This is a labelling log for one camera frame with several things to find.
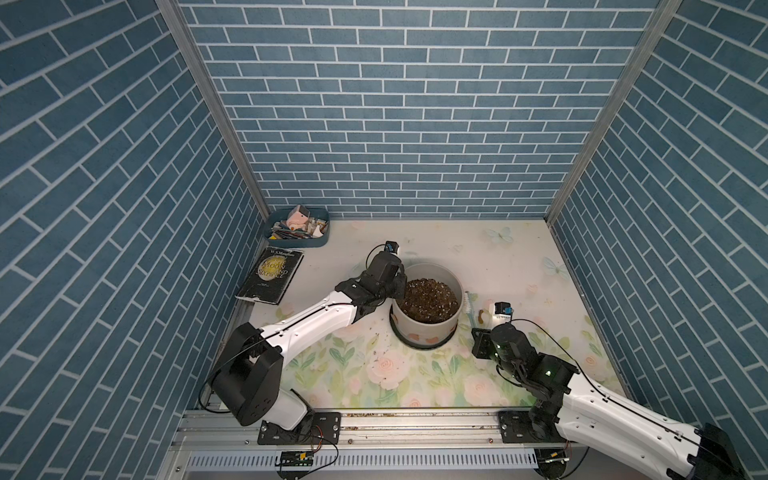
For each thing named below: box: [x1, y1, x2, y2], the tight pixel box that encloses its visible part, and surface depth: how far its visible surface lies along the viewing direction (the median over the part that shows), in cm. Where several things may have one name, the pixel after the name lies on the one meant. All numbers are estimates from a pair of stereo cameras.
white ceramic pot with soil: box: [392, 262, 465, 345], surface depth 87 cm
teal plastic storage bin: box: [265, 208, 330, 248], surface depth 114 cm
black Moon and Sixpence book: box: [235, 246, 305, 305], surface depth 104 cm
